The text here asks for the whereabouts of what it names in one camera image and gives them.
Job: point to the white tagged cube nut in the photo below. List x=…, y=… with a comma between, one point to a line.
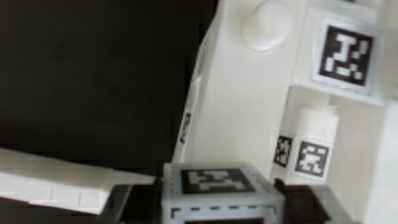
x=305, y=145
x=218, y=193

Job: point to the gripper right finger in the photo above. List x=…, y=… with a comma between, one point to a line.
x=312, y=205

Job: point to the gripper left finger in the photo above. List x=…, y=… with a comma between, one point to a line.
x=132, y=205

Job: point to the white L-shaped fence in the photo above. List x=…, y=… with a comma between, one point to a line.
x=61, y=184

